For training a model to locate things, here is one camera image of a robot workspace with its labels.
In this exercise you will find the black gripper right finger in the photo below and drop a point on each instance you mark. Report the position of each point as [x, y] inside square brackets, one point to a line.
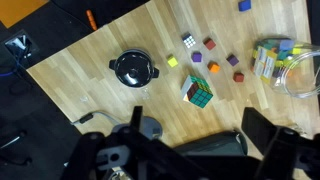
[256, 130]

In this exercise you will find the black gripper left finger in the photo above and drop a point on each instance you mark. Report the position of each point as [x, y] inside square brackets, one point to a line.
[137, 120]

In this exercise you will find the red wooden cube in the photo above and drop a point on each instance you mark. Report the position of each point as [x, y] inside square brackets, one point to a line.
[209, 43]
[238, 77]

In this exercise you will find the Rubik's cube with yellow side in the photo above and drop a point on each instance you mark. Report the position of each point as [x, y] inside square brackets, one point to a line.
[200, 93]

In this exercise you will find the yellow wooden cube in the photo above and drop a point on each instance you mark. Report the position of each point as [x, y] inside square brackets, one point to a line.
[172, 61]

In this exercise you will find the clear jar of coloured cubes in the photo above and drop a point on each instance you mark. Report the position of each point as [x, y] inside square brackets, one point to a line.
[286, 66]

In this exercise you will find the dark purple wooden cube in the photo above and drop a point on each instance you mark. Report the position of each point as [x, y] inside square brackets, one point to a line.
[232, 60]

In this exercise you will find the orange wooden cube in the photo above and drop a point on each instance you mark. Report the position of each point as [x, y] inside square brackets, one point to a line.
[213, 67]

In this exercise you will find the bright purple wooden cube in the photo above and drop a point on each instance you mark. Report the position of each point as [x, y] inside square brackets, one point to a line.
[196, 57]

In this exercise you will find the small Rubik's cube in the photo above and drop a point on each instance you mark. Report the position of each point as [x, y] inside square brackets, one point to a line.
[188, 40]

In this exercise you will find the blue wooden cube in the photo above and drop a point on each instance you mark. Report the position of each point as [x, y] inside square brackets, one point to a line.
[244, 5]

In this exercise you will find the clear plastic scrap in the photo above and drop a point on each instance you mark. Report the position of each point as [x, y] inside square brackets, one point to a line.
[83, 99]
[145, 93]

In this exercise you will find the black lidded pot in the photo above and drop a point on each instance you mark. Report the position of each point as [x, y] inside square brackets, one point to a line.
[133, 68]

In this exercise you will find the floor outlet box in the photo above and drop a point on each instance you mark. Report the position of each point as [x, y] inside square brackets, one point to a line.
[20, 45]

